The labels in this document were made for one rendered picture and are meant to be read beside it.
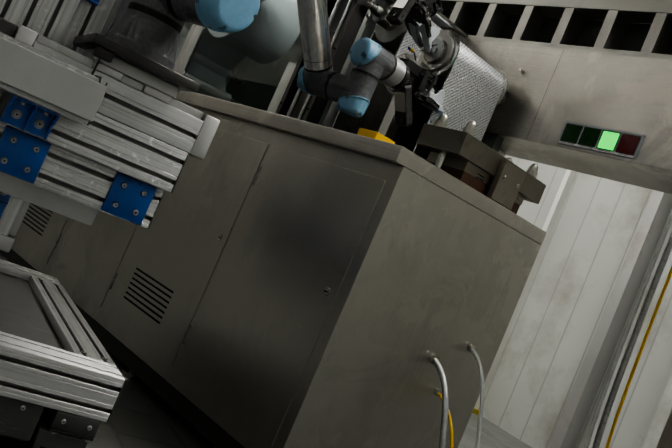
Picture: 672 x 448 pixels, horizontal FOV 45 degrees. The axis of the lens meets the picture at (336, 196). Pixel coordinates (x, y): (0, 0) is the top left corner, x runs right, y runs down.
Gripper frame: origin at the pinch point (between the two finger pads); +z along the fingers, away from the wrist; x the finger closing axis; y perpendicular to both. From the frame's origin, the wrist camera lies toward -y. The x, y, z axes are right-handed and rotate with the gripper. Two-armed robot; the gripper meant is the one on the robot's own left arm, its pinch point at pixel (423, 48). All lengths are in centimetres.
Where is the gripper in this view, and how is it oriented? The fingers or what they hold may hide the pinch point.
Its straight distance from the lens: 235.2
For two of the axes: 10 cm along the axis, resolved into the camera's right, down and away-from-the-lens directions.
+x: -6.2, -2.2, 7.5
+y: 7.3, -4.9, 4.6
